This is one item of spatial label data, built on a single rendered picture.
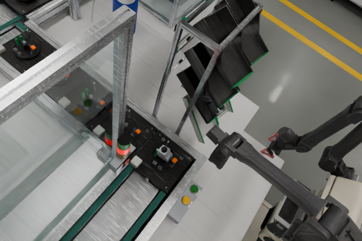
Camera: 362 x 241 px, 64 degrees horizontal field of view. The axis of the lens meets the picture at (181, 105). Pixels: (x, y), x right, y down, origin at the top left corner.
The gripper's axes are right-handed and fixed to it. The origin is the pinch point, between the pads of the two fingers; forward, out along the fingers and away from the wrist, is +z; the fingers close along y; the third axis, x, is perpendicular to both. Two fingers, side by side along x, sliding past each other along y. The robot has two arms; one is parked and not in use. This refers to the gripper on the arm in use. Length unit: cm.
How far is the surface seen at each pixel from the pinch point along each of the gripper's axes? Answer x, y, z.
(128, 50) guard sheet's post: -34, 24, -65
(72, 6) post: -128, -36, 27
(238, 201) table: 26.1, -7.7, 36.8
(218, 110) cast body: -12.3, -21.1, -2.5
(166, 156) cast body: -18.7, 6.3, 16.3
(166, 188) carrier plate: -9.2, 15.0, 26.0
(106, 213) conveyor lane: -24, 41, 32
